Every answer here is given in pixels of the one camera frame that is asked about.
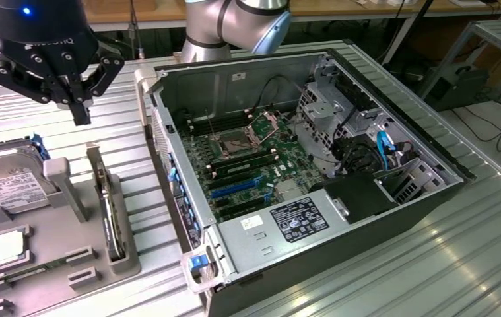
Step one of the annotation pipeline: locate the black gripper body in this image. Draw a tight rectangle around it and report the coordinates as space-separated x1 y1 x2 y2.
0 0 103 81

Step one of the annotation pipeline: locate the graphics card with fan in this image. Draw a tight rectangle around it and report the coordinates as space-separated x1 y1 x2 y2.
85 141 128 262

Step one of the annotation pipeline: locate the silver hard disk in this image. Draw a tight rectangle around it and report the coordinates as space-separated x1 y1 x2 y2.
0 137 56 214

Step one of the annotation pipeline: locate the thin metal locking lever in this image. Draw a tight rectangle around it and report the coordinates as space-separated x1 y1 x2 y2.
204 108 217 138

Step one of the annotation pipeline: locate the CPU socket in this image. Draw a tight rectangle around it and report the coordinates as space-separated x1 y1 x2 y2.
217 130 262 159

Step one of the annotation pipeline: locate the metal socket cover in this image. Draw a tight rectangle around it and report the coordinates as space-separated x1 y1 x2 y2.
245 110 284 148

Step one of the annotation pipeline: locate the installed RAM stick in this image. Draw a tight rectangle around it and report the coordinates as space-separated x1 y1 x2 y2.
209 153 277 176

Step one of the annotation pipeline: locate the blue expansion slot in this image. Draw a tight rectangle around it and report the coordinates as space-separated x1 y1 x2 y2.
209 173 264 199

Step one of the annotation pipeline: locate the grey parts rack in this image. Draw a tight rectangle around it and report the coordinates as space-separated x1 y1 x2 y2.
0 141 144 317

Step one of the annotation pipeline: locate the silver CPU chip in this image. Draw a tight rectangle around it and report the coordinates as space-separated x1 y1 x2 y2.
0 230 29 265

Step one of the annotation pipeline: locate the metal disk bay cage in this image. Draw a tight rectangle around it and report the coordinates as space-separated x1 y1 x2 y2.
296 54 392 172

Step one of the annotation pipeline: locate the green motherboard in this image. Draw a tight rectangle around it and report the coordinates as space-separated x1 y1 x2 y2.
177 108 325 222

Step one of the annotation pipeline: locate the black expansion slot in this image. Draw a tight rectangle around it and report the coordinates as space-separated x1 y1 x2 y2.
217 195 269 216

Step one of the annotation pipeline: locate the silver chipset heat sink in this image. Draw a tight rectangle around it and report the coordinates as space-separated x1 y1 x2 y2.
274 180 308 201

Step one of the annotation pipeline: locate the green RAM stick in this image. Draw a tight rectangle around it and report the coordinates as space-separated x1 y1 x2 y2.
3 259 69 285

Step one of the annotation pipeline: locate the blue case latch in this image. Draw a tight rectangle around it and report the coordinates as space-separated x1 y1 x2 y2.
188 254 209 272

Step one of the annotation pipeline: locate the grey power supply unit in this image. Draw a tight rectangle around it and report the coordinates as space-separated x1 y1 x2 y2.
208 188 352 281

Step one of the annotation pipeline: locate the black plastic air shroud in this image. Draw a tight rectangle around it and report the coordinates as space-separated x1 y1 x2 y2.
322 171 401 225

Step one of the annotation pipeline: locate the open black PC case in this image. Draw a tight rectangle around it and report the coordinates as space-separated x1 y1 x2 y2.
133 48 476 317

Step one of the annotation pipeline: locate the black box under desk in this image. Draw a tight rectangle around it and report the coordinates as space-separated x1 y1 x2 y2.
434 64 492 112

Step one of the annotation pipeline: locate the wooden desk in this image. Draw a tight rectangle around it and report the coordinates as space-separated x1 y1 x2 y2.
0 0 501 67

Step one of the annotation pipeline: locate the hanging cable with plug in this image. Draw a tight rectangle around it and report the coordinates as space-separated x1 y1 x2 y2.
127 0 141 60

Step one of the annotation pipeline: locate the thin black looped wire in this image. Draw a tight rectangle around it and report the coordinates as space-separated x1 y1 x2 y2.
252 75 305 113

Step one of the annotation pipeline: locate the black power wire bundle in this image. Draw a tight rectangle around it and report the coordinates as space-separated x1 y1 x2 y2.
333 137 388 175

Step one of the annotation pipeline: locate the blue data wire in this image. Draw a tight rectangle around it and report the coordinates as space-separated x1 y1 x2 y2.
376 130 397 172

